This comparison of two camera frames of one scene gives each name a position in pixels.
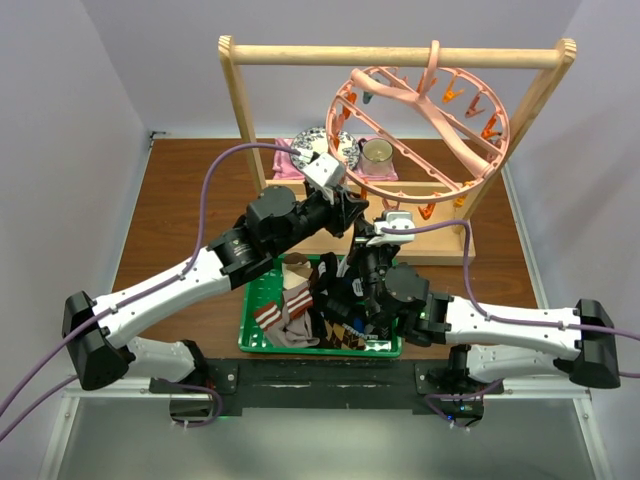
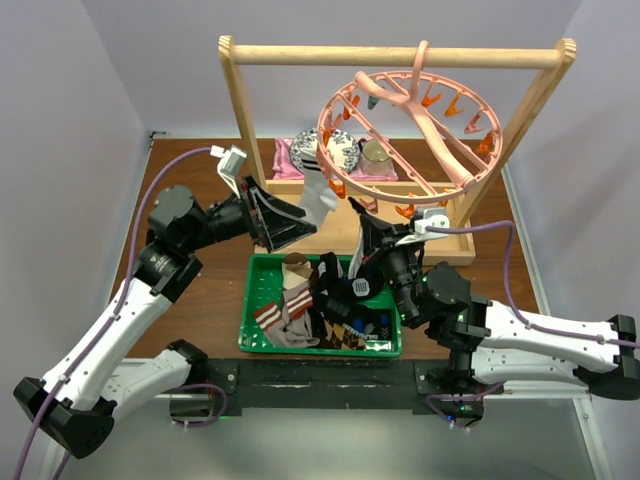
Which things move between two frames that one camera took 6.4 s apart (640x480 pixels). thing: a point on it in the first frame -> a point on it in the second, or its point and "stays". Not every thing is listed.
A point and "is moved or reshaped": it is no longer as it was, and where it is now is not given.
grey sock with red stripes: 290,328 stays
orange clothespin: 426,212 -> 407,212
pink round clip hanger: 407,138 is moved or reshaped
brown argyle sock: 340,337 stays
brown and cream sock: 296,270 stays
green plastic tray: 254,343 stays
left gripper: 342,210 -> 280,223
